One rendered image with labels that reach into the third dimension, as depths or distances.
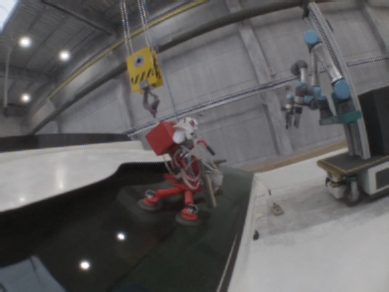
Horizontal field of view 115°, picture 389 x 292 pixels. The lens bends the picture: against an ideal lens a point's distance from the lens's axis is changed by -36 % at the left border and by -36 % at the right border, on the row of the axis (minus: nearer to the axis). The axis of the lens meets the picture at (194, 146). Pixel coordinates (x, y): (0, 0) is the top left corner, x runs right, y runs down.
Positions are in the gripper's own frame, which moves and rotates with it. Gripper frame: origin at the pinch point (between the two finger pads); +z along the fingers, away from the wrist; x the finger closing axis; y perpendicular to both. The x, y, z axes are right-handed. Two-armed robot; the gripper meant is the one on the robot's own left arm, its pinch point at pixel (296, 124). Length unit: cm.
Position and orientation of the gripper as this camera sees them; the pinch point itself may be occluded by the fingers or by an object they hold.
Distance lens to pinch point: 150.5
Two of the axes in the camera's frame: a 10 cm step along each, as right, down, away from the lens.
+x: -4.0, 2.2, -8.9
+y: -9.1, -1.6, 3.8
